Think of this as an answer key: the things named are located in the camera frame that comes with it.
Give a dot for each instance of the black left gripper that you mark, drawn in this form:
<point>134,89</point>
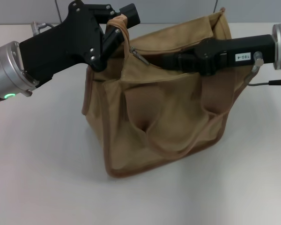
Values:
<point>68,44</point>

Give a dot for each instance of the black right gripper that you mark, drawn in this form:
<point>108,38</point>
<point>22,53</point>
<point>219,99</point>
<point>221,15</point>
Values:
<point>224,52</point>

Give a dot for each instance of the silver metal zipper pull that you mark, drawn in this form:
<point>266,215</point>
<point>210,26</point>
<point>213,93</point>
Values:
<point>140,57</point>

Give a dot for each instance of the khaki canvas food bag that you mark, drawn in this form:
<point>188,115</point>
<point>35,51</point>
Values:
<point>168,122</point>

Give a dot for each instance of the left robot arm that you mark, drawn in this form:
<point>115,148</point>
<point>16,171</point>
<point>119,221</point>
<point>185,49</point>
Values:
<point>4,70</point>

